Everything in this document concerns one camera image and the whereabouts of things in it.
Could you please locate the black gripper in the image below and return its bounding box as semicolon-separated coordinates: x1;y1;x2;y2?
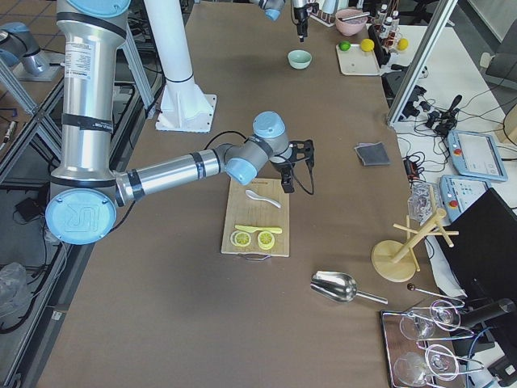
270;139;314;193
291;0;311;42

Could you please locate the mint green bowl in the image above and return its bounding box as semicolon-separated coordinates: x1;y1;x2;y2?
287;49;313;70

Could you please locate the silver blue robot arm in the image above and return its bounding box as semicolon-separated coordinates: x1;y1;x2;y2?
250;0;319;43
44;1;314;245

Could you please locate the white ceramic spoon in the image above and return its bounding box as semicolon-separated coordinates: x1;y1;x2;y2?
245;189;282;209

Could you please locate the pink bowl with ice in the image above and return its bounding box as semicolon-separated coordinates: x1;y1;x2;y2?
335;9;368;36

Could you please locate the green lime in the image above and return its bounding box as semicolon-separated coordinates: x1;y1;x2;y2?
338;41;351;51

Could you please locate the wooden cutting board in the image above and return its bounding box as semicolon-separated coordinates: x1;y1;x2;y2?
221;178;290;257

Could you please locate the cream rabbit tray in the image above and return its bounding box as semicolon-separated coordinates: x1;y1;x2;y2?
335;44;380;76

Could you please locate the yellow plastic knife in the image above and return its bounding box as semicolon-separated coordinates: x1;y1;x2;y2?
234;225;283;234

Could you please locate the lemon slice upper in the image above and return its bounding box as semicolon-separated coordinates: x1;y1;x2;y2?
257;230;275;251

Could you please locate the lemon slice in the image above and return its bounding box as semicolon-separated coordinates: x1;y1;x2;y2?
257;230;275;251
229;230;251;247

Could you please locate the yellow lemon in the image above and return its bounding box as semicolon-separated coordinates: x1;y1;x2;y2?
359;39;375;53

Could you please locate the lemon slice lower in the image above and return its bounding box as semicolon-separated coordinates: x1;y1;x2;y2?
229;230;251;247

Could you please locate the grey folded cloth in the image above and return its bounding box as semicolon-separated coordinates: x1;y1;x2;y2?
355;142;391;167

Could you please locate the metal scoop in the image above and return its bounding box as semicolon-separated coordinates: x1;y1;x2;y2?
310;271;389;305

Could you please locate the wooden mug tree stand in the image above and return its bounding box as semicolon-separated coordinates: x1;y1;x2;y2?
371;187;460;282

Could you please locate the black monitor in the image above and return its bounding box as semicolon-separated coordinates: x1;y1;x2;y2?
439;188;516;308

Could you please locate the wine glass rack tray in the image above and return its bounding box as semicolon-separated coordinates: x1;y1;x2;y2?
380;299;484;387

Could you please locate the copper wire bottle rack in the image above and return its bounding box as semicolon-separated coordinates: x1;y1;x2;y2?
375;10;401;52

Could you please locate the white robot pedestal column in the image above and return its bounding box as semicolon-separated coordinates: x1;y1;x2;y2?
145;0;216;133

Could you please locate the aluminium frame post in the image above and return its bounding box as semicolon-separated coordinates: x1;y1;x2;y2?
386;0;458;128

